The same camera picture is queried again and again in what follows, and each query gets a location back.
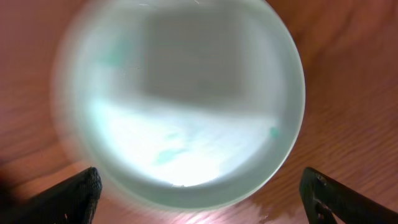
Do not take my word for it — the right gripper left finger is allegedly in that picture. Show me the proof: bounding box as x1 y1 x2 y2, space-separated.
1 167 103 224

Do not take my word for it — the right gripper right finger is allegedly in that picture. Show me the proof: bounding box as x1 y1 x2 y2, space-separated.
299 167 397 224

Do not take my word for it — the mint green plate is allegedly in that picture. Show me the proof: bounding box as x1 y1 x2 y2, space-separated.
51 1 305 211

